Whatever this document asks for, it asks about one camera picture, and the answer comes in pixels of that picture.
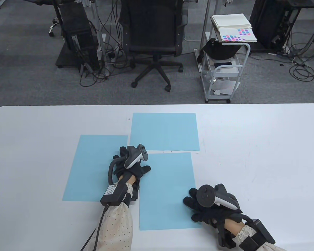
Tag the black floor platform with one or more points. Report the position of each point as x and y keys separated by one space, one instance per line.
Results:
x=64 y=60

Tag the black equipment cabinet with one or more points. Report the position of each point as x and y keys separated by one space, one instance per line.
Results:
x=267 y=23

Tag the black phone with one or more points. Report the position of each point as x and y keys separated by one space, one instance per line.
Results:
x=222 y=64

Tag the chrome chair base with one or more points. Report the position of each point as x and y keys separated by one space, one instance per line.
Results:
x=53 y=26

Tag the black wrist camera block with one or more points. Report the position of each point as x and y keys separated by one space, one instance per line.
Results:
x=225 y=239

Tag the black wrist sensor box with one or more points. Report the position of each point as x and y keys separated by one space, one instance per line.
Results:
x=261 y=232
x=112 y=194

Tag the light blue paper sheet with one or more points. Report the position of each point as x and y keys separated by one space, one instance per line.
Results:
x=89 y=170
x=163 y=132
x=167 y=193

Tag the white paper pad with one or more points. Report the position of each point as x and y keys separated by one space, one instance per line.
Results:
x=230 y=21

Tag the person's left forearm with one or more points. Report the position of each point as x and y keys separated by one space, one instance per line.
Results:
x=115 y=224

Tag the black computer tower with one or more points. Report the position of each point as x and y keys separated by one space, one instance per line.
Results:
x=78 y=31

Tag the grey metal desk leg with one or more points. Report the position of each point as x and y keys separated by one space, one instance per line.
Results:
x=205 y=18

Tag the crumpled white paper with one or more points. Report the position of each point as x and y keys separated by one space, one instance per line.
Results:
x=226 y=86

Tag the person's right hand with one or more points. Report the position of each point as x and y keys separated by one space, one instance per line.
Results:
x=212 y=213

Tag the black bag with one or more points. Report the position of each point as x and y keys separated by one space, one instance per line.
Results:
x=219 y=51

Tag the grey metal utility cart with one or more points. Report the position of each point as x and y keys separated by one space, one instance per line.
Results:
x=217 y=98

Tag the black mesh office chair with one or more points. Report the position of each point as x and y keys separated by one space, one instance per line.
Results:
x=151 y=34

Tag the person's left hand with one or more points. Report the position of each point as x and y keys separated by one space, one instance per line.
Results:
x=136 y=171

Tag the white sheet with coloured stickers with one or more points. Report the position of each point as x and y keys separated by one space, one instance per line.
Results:
x=235 y=35

